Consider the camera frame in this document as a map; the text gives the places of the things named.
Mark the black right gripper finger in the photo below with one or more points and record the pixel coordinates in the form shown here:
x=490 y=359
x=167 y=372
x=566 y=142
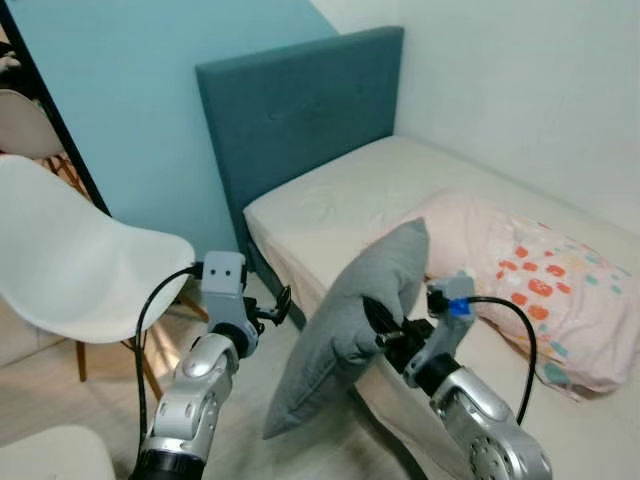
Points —
x=383 y=318

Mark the grey square pillow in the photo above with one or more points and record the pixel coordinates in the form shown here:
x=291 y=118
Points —
x=340 y=320

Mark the pink patterned pillow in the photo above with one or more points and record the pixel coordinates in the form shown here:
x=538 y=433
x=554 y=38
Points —
x=560 y=290

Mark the white shell chair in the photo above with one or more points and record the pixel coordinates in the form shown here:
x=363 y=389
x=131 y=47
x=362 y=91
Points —
x=70 y=260

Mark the beige shell chair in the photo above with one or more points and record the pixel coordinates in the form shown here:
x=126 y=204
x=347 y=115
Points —
x=25 y=125

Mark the beige bed mattress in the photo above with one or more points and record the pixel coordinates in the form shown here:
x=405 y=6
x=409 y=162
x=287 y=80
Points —
x=340 y=200

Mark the teal upholstered headboard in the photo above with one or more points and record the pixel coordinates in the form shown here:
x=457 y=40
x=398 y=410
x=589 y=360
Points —
x=300 y=110

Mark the white rounded stool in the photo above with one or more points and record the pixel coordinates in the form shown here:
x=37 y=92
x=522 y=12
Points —
x=50 y=458

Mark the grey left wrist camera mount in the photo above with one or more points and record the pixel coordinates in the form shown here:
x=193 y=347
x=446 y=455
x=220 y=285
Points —
x=225 y=280

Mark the black door frame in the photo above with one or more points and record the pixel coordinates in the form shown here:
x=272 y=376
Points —
x=58 y=128

